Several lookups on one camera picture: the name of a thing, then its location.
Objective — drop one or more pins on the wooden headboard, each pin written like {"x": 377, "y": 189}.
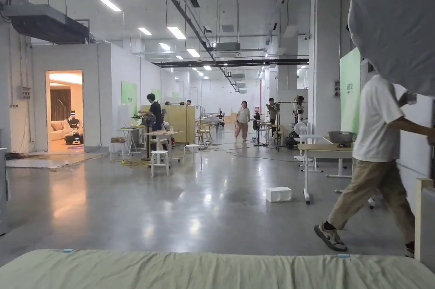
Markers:
{"x": 424, "y": 221}

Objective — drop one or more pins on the white wheeled robot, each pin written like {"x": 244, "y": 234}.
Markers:
{"x": 73, "y": 127}

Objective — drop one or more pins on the black standing fan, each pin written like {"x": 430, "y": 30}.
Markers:
{"x": 257, "y": 127}
{"x": 148, "y": 132}

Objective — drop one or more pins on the wooden desk with white legs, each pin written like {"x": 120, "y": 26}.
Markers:
{"x": 159, "y": 138}

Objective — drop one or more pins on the white sofa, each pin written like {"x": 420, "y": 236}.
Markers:
{"x": 59, "y": 130}

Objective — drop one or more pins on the white standing fan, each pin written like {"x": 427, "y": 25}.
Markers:
{"x": 300, "y": 131}

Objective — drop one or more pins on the white box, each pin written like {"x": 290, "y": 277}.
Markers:
{"x": 279, "y": 194}

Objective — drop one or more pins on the bed with pale green sheet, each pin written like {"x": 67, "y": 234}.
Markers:
{"x": 190, "y": 270}

